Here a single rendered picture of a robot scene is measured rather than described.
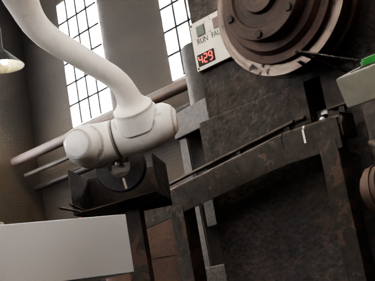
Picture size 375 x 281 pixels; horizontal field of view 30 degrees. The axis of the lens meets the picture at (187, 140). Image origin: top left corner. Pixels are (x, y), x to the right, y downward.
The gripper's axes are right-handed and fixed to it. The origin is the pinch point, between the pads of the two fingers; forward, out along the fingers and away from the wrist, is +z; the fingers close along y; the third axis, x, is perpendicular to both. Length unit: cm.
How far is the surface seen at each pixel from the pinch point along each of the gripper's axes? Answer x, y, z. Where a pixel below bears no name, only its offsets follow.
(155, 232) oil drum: -11, -45, 261
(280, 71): 17, 52, 1
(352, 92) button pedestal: -12, 60, -97
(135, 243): -25.1, 0.5, 1.4
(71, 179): -2.9, -14.8, -3.0
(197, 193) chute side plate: -12.0, 18.8, 22.1
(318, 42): 21, 64, -8
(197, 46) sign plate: 41, 26, 36
